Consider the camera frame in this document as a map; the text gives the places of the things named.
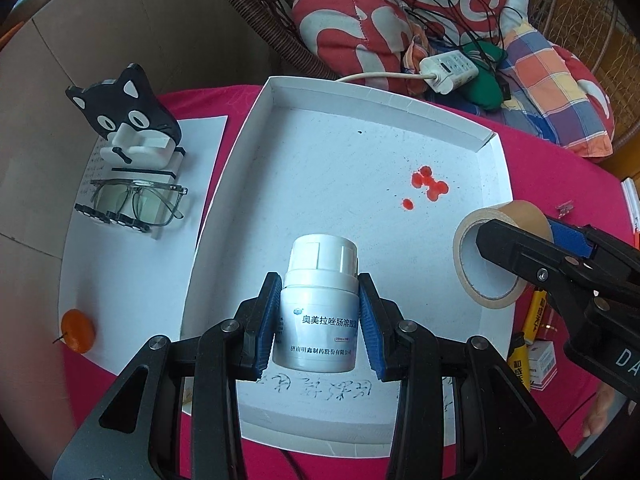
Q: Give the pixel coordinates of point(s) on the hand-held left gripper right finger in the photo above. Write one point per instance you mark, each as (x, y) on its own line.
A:
(372, 330)

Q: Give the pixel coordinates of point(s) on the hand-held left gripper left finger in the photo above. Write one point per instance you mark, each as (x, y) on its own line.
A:
(270, 320)

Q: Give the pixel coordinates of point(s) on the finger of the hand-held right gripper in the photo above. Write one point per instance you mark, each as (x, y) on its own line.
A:
(520, 250)
(567, 237)

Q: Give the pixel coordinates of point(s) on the brown tape roll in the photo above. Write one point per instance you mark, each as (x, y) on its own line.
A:
(520, 211)

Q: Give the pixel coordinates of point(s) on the white medicine bottle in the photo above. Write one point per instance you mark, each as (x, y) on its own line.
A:
(317, 320)

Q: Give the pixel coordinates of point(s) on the yellow lighter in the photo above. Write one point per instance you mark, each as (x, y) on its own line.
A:
(536, 310)

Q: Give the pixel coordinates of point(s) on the small white red box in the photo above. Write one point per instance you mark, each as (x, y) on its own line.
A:
(544, 366)

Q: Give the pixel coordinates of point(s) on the white cardboard tray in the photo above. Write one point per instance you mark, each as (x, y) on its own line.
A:
(350, 170)

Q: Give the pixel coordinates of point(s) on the person's right hand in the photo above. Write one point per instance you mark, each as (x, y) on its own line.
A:
(599, 407)

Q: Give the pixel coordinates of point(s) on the white paper sheet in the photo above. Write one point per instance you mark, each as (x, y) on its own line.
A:
(150, 280)

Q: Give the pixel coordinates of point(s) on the red white patterned pillow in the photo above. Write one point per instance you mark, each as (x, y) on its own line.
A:
(592, 90)
(345, 15)

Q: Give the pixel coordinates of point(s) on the small black plug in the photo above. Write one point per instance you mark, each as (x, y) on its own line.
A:
(506, 89)

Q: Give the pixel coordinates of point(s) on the green fabric pouch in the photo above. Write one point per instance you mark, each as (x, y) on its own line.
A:
(485, 87)

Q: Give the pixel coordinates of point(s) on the plaid patchwork cloth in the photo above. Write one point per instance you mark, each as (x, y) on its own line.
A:
(540, 70)

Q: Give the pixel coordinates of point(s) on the orange tangerine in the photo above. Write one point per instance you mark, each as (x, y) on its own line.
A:
(78, 330)

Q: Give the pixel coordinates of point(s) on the white power strip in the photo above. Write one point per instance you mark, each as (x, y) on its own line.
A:
(447, 71)

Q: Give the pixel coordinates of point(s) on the black cat phone stand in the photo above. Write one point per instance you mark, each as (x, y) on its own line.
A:
(132, 105)

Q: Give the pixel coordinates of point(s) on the grey frame eyeglasses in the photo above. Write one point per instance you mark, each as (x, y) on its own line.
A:
(137, 186)

